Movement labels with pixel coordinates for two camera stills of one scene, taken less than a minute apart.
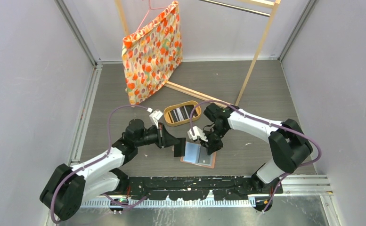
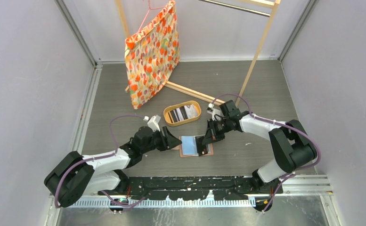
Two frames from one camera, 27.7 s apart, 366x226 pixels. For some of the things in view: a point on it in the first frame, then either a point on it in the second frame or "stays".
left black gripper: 164,139 stays
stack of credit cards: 183,113 stays
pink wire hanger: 150,8 stays
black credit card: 179,149 -> 202,148
